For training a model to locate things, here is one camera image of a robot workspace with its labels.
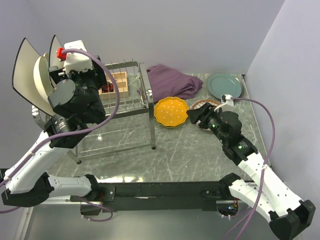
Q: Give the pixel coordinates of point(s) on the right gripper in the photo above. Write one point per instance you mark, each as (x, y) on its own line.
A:
(194, 114)

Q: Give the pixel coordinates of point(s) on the brown scale-pattern plate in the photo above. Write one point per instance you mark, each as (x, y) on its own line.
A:
(202, 103)

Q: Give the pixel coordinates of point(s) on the orange dotted plate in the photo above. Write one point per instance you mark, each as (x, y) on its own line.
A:
(171, 111)

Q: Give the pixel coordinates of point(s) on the dark green round plate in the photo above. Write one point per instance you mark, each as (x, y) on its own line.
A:
(216, 84)

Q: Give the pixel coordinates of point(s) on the lime green dotted plate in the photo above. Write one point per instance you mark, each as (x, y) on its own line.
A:
(170, 127)

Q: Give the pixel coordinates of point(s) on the purple-rimmed beige plate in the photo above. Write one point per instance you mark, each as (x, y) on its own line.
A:
(234, 86)

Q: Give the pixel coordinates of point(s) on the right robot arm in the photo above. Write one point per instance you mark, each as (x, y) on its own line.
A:
(286, 213)

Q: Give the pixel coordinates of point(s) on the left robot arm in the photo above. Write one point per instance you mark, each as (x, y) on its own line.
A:
(78, 111)

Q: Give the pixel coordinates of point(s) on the steel dish rack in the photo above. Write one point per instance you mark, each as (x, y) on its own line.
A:
(133, 126)

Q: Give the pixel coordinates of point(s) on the purple cloth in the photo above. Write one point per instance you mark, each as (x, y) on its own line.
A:
(169, 82)

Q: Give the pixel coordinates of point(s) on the black base beam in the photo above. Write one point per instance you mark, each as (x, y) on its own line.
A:
(151, 196)

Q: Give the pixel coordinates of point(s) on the wooden cutlery box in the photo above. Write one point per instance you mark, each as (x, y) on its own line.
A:
(108, 92)

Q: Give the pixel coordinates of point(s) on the white round plate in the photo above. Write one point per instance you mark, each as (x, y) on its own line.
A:
(42, 79)

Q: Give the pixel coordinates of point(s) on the large square plate, far left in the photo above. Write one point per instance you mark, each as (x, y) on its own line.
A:
(23, 79)

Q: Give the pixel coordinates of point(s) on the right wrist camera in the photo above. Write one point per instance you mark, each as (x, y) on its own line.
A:
(227, 103)

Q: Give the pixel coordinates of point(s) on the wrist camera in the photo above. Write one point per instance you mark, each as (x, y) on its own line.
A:
(227, 103)
(77, 61)

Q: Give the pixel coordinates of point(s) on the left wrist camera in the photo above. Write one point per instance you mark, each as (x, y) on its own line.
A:
(77, 61)

